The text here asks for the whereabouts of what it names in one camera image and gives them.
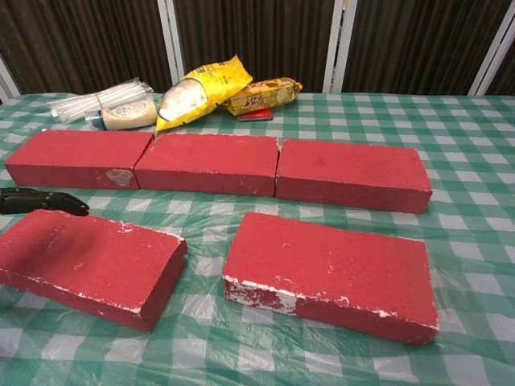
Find flat red card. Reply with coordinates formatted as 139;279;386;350
237;108;275;122

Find red foam brick white chipped corner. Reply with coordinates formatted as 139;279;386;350
222;211;440;346

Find bundle of clear straws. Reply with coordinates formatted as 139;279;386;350
46;76;155;124

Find dark brown partition screen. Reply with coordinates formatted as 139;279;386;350
0;0;174;96
492;39;515;97
172;0;343;94
341;0;512;96

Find green white checked tablecloth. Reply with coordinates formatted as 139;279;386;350
0;92;515;386

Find yellow snack bag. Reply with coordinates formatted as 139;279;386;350
154;55;253;137

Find cream mayonnaise bottle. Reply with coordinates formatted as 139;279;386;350
84;98;157;132

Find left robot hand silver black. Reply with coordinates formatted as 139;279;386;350
0;187;90;217

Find yellow biscuit packet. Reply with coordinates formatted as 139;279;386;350
222;76;303;117

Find red foam brick white-scuffed edges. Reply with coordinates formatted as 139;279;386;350
0;208;189;333

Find red foam brick grey patch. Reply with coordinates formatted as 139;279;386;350
4;129;155;191

